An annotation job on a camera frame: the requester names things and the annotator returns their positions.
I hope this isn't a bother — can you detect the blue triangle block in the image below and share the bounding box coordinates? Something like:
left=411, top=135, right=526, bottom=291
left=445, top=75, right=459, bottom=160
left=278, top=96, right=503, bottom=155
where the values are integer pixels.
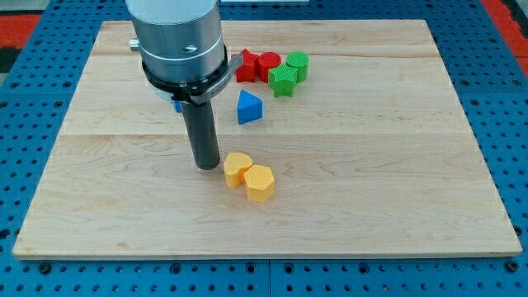
left=237, top=90, right=263, bottom=125

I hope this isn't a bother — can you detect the blue block behind rod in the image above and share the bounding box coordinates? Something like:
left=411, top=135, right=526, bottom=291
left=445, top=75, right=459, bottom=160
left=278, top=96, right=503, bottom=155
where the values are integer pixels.
left=173, top=101, right=182, bottom=113

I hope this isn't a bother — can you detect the green cylinder block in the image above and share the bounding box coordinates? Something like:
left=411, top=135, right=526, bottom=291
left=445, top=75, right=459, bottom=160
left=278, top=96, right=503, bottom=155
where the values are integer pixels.
left=286, top=51, right=309, bottom=83

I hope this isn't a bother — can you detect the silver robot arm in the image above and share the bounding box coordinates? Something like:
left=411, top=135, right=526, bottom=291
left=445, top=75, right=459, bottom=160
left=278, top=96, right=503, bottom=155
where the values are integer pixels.
left=125, top=0, right=244, bottom=170

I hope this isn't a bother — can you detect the wooden board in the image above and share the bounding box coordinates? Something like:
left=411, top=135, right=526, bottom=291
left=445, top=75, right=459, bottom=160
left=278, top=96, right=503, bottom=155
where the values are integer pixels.
left=13, top=20, right=522, bottom=260

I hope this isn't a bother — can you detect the yellow heart block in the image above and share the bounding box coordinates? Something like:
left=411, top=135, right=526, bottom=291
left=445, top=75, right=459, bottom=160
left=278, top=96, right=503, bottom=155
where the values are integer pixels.
left=224, top=152, right=253, bottom=188

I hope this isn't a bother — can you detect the green star block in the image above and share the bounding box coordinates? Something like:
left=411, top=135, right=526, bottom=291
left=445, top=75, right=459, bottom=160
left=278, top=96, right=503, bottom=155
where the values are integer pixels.
left=268, top=64, right=298, bottom=97

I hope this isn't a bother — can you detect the red cylinder block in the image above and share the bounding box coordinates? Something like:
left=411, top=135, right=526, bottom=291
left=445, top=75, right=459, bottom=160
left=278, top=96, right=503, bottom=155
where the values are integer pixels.
left=257, top=51, right=281, bottom=83

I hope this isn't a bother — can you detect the red star block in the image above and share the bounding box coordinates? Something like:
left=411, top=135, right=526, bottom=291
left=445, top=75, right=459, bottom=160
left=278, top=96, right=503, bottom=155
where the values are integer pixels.
left=235, top=49, right=259, bottom=83

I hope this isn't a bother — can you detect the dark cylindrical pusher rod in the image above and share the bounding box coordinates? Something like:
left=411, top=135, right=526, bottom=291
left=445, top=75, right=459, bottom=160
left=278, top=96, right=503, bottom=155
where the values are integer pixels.
left=181, top=101, right=220, bottom=170

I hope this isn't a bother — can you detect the yellow hexagon block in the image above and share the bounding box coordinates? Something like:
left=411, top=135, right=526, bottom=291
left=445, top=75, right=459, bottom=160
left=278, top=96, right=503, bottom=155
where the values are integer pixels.
left=243, top=165, right=276, bottom=203

